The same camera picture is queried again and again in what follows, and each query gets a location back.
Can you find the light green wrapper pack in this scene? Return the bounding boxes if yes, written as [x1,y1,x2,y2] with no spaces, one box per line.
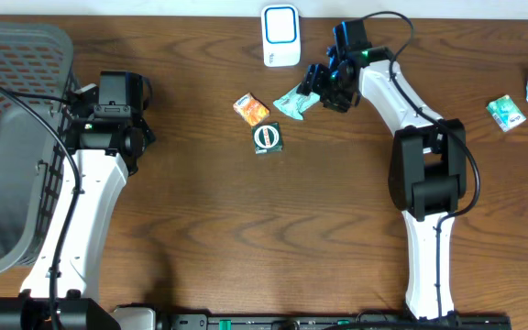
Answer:
[273,85,320,121]

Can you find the green round-logo box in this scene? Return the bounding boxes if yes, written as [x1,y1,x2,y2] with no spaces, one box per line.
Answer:
[251,122,283,154]

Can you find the orange tissue pack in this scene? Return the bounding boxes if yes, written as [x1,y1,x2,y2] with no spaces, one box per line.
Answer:
[233,93,270,127]

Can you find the teal Kleenex tissue pack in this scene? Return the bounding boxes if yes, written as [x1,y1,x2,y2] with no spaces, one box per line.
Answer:
[487,94,526,132]

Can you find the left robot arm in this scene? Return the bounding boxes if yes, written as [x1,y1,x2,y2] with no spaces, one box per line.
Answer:
[0,71,161,329]

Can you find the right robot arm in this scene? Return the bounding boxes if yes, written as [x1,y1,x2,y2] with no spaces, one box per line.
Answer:
[298,46,467,321]

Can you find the grey plastic mesh basket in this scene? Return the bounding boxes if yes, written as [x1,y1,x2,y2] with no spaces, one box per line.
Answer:
[0,23,79,273]

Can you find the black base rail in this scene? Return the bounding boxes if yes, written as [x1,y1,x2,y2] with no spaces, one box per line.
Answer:
[161,312,512,330]

